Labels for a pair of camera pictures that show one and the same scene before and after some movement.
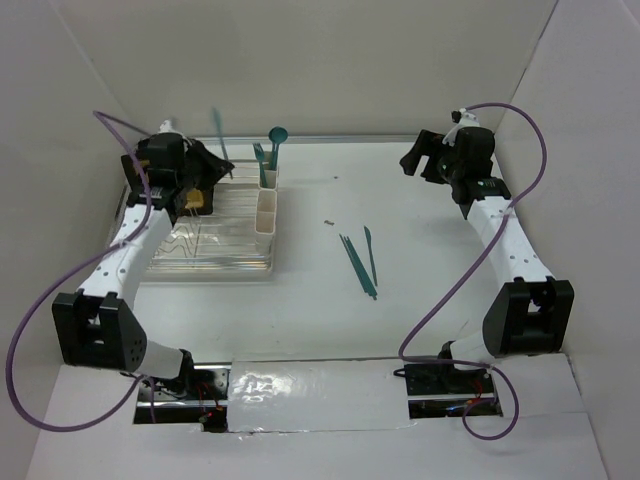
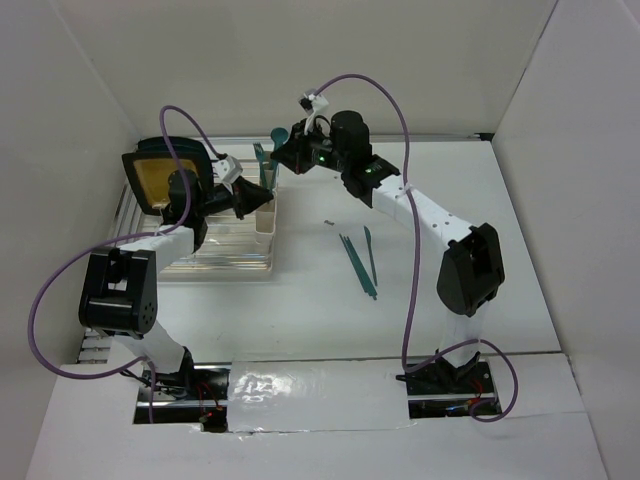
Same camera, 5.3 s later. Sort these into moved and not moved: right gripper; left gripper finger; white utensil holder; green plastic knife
Moved: green plastic knife; right gripper; left gripper finger
Not moved: white utensil holder
